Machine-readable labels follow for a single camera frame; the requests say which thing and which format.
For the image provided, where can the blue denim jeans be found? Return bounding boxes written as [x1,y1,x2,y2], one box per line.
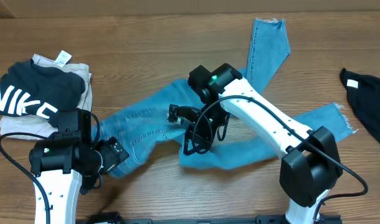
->
[90,17,359,180]

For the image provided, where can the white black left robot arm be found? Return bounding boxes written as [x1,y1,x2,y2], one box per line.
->
[29,109,129,223]

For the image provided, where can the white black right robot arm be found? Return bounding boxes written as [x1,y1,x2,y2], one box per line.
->
[168,63,343,223]

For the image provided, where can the folded beige garment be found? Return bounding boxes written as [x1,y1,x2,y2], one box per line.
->
[0,50,93,141]

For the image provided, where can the black shirt white letters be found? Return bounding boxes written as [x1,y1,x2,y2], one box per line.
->
[0,59,86,128]

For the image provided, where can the black garment right side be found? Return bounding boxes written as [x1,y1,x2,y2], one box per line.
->
[339,68,380,143]

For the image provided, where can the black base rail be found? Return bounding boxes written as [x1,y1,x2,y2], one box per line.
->
[80,211,343,224]

